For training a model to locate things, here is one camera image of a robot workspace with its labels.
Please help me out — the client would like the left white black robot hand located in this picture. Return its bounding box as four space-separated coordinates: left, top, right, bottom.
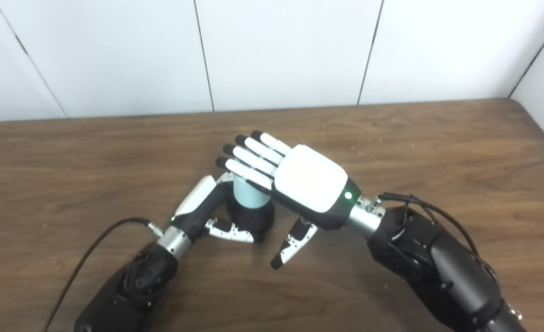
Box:
170 172 263 243

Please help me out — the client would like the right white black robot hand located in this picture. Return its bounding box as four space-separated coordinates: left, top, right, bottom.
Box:
215 130 361 270

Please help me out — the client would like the light-blue short hose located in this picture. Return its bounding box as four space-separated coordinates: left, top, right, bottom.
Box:
233 175 271 208

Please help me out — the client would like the black flared nozzle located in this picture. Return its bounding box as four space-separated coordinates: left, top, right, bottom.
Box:
227 201 275 237

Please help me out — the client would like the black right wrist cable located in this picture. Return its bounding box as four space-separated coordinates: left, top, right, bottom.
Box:
378 193 501 282

